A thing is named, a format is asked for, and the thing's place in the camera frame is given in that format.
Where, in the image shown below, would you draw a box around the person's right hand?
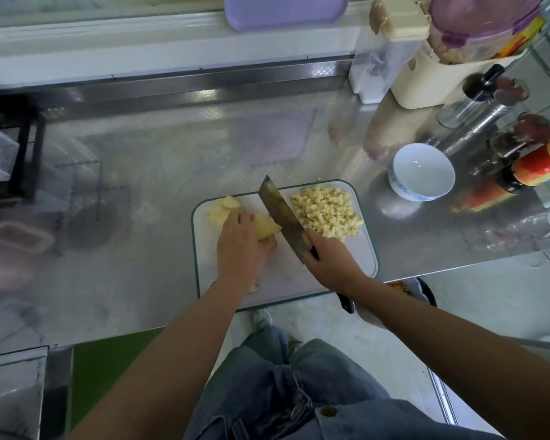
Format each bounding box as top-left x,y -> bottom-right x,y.
301,227 -> 368,294

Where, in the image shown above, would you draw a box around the person's left hand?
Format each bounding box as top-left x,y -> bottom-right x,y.
215,211 -> 278,294

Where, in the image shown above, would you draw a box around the pile of yellow potato slices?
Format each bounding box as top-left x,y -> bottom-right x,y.
208,195 -> 247,228

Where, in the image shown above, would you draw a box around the pile of diced potato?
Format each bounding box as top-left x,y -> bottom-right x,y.
290,184 -> 365,241

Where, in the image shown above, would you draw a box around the steel cleaver knife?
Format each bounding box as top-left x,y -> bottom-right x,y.
257,175 -> 357,314

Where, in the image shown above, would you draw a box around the white bowl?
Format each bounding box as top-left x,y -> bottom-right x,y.
387,142 -> 458,202

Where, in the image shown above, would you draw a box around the person's left forearm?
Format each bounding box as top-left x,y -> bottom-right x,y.
68,281 -> 256,440

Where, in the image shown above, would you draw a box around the person's right forearm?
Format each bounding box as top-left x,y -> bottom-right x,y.
353,274 -> 550,440

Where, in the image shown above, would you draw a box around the metal bowl with scraps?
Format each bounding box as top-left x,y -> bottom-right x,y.
353,276 -> 438,328

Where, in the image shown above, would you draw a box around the person's blue jeans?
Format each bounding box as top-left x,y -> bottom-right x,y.
183,325 -> 505,440

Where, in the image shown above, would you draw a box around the white cutting board green rim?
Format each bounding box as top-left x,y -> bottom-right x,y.
191,179 -> 381,312

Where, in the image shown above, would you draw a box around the green mat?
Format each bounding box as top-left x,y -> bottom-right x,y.
68,327 -> 166,431

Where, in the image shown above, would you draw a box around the clear plastic bottle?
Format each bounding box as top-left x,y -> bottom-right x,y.
484,201 -> 550,262

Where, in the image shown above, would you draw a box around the cream plastic canister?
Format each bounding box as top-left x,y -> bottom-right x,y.
390,41 -> 528,111

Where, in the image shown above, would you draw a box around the clear container cream lid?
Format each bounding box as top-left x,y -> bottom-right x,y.
348,0 -> 432,105

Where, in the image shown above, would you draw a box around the glass bottle black cap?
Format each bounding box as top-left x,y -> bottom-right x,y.
437,64 -> 505,130

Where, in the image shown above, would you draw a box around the sauce bottle red label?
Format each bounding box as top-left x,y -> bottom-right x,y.
497,131 -> 550,193

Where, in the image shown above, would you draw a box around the glass jar red lid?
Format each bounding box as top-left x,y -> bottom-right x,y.
490,111 -> 550,161

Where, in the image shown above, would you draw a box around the black metal rack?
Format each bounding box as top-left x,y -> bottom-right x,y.
0,100 -> 45,207

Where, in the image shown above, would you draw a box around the purple plastic cutting board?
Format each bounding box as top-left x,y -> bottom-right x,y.
222,0 -> 352,32

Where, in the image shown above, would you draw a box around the steel bin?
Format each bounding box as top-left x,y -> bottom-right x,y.
0,345 -> 51,440

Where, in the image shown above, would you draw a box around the purple lid food container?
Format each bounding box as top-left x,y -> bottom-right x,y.
427,0 -> 549,66

